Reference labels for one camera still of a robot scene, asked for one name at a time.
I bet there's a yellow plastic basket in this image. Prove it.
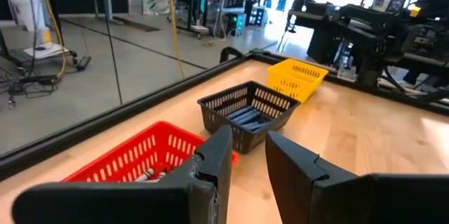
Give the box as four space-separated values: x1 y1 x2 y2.
266 58 330 104

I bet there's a silver mounting bracket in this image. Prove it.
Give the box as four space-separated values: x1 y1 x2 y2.
336 55 358 83

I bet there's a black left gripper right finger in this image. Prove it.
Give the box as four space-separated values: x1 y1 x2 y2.
265 131 449 224

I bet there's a black plastic basket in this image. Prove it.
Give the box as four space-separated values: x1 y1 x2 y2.
196 80 302 154

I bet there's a black power strip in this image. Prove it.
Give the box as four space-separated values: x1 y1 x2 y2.
76 55 93 72

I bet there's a black workbench desk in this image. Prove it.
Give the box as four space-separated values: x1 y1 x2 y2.
173 0 225 39

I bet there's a yellow cable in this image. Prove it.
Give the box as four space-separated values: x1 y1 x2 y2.
167 0 186 79
36 0 68 79

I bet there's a black aluminium table frame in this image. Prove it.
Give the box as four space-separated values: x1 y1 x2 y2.
0 46 449 181

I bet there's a thin black cable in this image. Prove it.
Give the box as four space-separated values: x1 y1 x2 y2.
99 0 124 106

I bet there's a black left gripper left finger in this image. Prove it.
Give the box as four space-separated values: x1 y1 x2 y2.
11 124 234 224

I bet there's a red plastic basket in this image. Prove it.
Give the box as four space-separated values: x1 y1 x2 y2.
62 120 239 183

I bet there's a blue lit computer case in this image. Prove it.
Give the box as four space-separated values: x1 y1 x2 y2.
229 12 247 37

